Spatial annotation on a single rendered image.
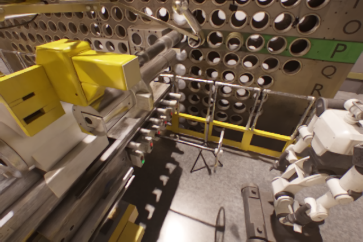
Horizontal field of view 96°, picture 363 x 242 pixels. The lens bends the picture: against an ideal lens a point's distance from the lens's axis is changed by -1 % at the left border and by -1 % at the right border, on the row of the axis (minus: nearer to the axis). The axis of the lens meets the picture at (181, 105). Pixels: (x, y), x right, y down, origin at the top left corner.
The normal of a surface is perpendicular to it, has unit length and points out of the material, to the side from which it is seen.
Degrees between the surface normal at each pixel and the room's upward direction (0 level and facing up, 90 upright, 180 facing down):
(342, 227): 0
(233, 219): 0
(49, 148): 68
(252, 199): 0
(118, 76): 90
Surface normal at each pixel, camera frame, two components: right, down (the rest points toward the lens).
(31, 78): 0.94, 0.19
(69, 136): 0.87, -0.13
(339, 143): -0.83, 0.25
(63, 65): -0.33, 0.54
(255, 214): 0.00, -0.82
